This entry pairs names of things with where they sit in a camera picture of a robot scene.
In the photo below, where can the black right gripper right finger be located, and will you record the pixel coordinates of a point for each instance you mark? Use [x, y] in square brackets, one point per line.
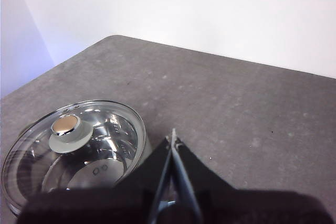
[197, 171]

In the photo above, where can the glass lid with grey knob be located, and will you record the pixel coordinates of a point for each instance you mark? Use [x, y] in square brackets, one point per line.
[71, 132]

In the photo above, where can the pale green electric steamer pot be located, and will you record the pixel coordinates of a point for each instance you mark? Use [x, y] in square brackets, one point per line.
[148, 148]

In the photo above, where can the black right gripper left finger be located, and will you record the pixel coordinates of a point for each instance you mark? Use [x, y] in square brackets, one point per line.
[149, 171]

